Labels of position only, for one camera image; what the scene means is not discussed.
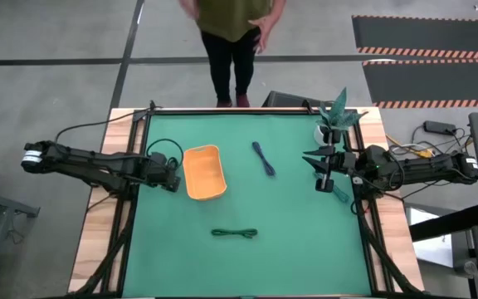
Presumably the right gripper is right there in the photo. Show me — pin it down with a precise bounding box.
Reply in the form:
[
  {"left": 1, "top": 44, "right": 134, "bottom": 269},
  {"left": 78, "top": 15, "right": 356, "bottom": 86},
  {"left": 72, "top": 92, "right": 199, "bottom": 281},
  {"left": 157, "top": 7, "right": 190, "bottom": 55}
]
[{"left": 302, "top": 128, "right": 359, "bottom": 194}]

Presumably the black box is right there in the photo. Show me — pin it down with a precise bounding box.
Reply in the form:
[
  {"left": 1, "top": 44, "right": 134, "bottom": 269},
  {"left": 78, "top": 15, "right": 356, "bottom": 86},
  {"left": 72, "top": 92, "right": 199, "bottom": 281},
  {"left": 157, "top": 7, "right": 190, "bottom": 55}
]
[{"left": 261, "top": 90, "right": 335, "bottom": 110}]

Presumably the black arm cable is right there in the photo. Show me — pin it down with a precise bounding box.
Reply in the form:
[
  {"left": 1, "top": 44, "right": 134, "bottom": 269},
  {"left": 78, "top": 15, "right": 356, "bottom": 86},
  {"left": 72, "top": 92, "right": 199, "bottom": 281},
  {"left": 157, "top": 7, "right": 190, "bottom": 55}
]
[{"left": 54, "top": 105, "right": 163, "bottom": 145}]

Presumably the blue-purple braided USB cable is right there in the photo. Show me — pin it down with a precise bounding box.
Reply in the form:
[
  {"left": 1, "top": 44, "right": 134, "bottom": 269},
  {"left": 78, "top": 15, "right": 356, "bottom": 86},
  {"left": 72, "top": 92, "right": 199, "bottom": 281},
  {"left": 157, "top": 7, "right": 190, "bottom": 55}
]
[{"left": 251, "top": 140, "right": 277, "bottom": 178}]

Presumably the black aluminium table frame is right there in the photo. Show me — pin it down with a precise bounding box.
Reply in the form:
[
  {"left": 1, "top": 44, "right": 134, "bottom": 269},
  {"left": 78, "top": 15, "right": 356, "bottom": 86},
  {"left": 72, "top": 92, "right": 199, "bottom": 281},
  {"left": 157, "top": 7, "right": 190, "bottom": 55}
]
[{"left": 72, "top": 105, "right": 425, "bottom": 299}]

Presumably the dark green braided USB cable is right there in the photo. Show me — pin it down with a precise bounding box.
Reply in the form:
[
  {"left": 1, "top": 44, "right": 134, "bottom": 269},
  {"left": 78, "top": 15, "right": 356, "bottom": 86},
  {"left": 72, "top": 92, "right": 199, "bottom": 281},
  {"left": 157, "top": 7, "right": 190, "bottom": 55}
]
[{"left": 211, "top": 228, "right": 259, "bottom": 240}]

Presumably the potted plant in white pot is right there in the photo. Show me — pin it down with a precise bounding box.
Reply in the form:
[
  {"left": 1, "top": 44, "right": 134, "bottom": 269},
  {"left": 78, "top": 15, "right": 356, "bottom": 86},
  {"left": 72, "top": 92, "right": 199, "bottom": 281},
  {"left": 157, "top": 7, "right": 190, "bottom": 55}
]
[{"left": 314, "top": 86, "right": 368, "bottom": 145}]

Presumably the floor cable tangle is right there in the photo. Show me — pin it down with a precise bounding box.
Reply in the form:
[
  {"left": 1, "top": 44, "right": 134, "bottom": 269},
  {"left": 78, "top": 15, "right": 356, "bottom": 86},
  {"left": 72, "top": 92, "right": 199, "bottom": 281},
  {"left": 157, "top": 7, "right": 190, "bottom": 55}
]
[{"left": 386, "top": 124, "right": 478, "bottom": 188}]

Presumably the orange plastic basket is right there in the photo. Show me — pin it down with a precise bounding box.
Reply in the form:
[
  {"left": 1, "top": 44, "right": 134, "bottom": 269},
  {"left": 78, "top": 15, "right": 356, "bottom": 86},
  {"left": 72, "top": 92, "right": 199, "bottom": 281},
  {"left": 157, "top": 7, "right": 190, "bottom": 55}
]
[{"left": 182, "top": 144, "right": 228, "bottom": 202}]

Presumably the person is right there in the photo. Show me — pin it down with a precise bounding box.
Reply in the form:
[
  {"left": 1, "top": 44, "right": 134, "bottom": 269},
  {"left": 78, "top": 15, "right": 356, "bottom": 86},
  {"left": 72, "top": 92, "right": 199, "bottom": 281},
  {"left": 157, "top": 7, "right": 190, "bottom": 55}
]
[{"left": 178, "top": 0, "right": 288, "bottom": 108}]

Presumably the black power adapter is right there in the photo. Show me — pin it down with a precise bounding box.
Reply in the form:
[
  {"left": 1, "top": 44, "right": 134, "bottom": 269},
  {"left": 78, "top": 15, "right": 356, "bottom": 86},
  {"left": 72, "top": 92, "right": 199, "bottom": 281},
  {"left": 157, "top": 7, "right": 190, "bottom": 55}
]
[{"left": 423, "top": 120, "right": 458, "bottom": 135}]

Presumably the black beam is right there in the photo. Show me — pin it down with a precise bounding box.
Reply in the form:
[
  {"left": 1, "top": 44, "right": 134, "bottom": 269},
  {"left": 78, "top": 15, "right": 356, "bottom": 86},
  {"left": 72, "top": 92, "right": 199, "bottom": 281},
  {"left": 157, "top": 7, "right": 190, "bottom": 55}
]
[{"left": 408, "top": 203, "right": 478, "bottom": 243}]

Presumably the black orange-striped floor mat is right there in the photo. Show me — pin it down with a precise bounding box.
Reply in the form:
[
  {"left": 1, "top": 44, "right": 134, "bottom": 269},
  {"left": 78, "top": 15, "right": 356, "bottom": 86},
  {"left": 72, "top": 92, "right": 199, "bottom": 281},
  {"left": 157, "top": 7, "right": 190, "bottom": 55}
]
[
  {"left": 362, "top": 59, "right": 478, "bottom": 109},
  {"left": 351, "top": 15, "right": 478, "bottom": 60}
]

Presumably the teal braided USB cable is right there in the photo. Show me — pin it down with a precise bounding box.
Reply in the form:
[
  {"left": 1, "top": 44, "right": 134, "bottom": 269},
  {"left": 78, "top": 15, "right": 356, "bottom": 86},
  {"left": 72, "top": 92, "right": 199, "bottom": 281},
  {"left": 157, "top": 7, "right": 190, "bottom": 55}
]
[{"left": 314, "top": 172, "right": 350, "bottom": 203}]

